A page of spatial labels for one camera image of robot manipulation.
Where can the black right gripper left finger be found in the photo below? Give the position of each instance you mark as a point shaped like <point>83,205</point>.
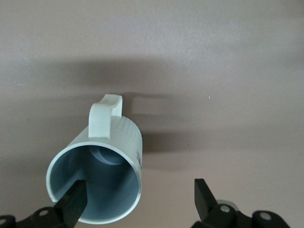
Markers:
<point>73,204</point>

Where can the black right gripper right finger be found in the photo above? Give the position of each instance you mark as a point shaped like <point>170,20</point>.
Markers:
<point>204,202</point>

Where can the white mug blue inside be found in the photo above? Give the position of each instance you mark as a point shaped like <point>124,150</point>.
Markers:
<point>111,175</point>

